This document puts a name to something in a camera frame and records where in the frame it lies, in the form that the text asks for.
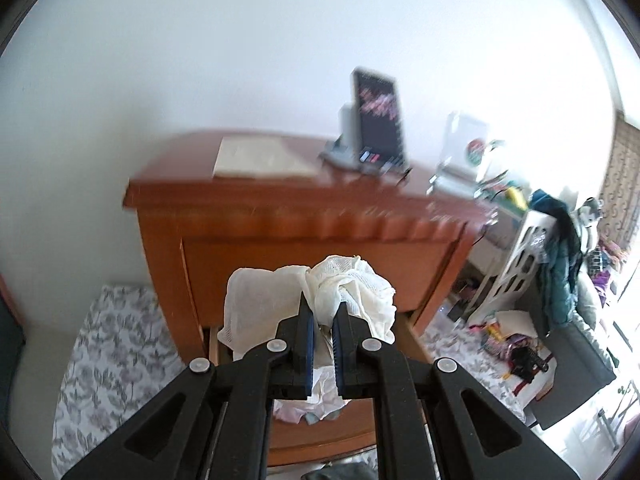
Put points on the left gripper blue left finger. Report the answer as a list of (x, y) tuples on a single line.
[(293, 367)]

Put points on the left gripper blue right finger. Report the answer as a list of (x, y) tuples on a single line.
[(358, 358)]

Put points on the white cloth garment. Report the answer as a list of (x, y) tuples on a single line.
[(257, 300)]

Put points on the white grey clothes in drawer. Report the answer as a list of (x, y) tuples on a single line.
[(324, 401)]

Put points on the open wooden drawer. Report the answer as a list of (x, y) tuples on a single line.
[(321, 428)]

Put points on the colourful toy pile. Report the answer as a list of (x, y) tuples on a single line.
[(518, 350)]

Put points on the floral grey white blanket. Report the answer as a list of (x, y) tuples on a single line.
[(122, 356)]

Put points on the white decorative shelf rack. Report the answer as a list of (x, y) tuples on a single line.
[(504, 261)]

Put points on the wooden dresser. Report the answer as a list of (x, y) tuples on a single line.
[(197, 229)]

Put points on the paper sheet on dresser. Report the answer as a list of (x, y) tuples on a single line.
[(259, 157)]

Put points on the teal hanging jacket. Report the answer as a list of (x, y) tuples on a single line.
[(557, 277)]

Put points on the phone on stand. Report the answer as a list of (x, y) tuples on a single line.
[(371, 139)]

